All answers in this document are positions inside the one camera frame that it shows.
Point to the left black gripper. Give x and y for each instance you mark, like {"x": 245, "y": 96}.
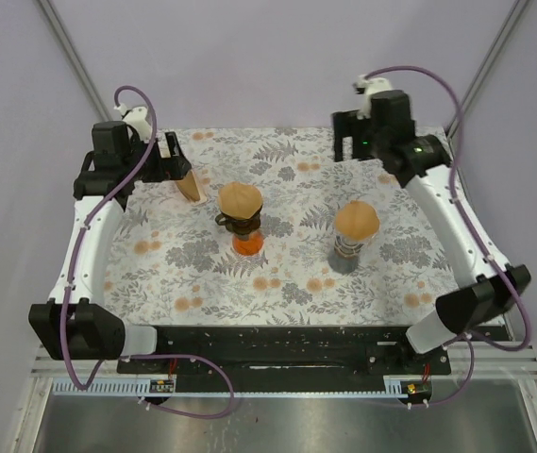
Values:
{"x": 172, "y": 168}

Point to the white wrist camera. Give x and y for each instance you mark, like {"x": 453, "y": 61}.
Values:
{"x": 138, "y": 118}
{"x": 367, "y": 88}

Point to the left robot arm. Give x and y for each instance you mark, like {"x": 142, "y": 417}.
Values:
{"x": 74, "y": 319}

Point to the brown paper coffee filter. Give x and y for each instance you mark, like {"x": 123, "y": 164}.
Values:
{"x": 357, "y": 212}

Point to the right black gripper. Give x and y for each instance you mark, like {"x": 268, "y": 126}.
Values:
{"x": 346, "y": 125}

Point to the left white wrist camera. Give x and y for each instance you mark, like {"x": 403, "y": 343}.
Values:
{"x": 138, "y": 118}

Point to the brown coffee filter stack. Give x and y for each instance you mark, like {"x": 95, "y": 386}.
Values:
{"x": 191, "y": 188}

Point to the dark green dripper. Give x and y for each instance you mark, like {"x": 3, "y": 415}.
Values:
{"x": 240, "y": 227}

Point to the glass coffee carafe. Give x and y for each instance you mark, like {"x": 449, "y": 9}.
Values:
{"x": 344, "y": 256}

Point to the floral tablecloth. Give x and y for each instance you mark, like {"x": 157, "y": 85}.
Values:
{"x": 171, "y": 264}

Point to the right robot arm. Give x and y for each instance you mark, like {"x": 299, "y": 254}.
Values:
{"x": 488, "y": 284}

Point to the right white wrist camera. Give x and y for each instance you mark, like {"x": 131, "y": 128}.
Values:
{"x": 367, "y": 88}

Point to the white slotted cable duct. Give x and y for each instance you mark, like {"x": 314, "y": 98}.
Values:
{"x": 356, "y": 386}

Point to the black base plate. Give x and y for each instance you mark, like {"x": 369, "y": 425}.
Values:
{"x": 358, "y": 348}

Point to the glass of orange liquid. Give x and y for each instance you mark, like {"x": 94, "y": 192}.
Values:
{"x": 248, "y": 245}

